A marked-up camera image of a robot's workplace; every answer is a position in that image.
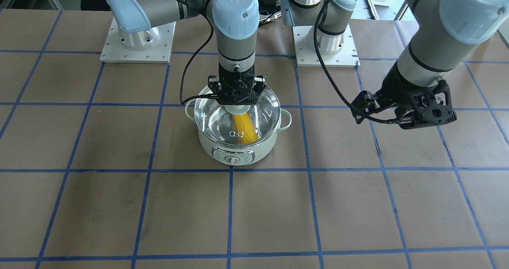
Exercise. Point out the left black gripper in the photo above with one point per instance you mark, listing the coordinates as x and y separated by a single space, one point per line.
396 89

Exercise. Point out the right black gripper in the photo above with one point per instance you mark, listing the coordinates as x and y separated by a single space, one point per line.
215 89

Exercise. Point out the yellow corn cob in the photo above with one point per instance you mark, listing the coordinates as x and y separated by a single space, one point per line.
246 132

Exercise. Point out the glass pot lid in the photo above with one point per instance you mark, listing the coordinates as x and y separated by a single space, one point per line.
215 121

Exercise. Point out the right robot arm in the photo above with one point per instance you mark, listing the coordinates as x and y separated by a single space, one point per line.
234 24

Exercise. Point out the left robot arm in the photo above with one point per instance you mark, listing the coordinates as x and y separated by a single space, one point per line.
449 30

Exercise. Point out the pale green electric pot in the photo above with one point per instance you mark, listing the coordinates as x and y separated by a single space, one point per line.
244 155

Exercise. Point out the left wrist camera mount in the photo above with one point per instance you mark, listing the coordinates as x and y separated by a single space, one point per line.
419 107

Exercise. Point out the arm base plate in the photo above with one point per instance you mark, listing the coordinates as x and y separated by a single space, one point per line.
149 46
337 51

